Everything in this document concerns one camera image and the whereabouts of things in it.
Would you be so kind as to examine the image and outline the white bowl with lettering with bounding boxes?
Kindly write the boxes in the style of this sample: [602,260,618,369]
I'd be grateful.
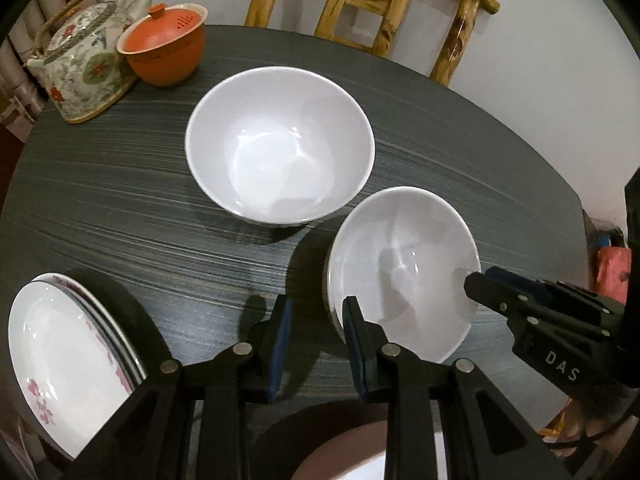
[324,186,480,363]

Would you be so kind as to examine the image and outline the large pink bowl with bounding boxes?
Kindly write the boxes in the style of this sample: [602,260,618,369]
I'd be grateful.
[292,420,387,480]

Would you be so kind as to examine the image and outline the medium pink blossom plate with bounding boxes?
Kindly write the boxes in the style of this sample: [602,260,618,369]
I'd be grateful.
[31,273,144,391]

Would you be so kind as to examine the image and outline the white bowl blue print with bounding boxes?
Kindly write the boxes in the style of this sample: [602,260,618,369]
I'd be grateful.
[184,66,375,226]

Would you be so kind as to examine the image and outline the small pink blossom plate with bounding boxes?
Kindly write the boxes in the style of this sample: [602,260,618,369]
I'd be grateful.
[8,281,134,458]

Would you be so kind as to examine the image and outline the large peony flower plate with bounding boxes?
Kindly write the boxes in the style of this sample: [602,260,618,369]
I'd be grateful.
[44,272,148,386]

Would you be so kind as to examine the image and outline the person's right hand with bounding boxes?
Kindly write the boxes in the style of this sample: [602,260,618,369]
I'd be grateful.
[558,400,638,458]

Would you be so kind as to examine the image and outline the red bag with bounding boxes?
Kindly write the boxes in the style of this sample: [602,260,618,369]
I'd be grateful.
[594,247,631,304]

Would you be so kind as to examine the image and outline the orange lidded tea cup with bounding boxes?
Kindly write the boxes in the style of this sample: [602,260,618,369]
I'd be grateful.
[117,3,208,87]

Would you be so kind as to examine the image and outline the bamboo wooden chair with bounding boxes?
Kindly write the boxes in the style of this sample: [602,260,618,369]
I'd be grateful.
[243,0,501,87]

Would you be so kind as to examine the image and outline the floral ceramic teapot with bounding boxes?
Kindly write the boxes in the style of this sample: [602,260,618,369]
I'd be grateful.
[26,0,153,124]

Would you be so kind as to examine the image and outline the beige patterned curtain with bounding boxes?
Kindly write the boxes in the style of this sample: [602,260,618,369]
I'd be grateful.
[1,0,70,143]

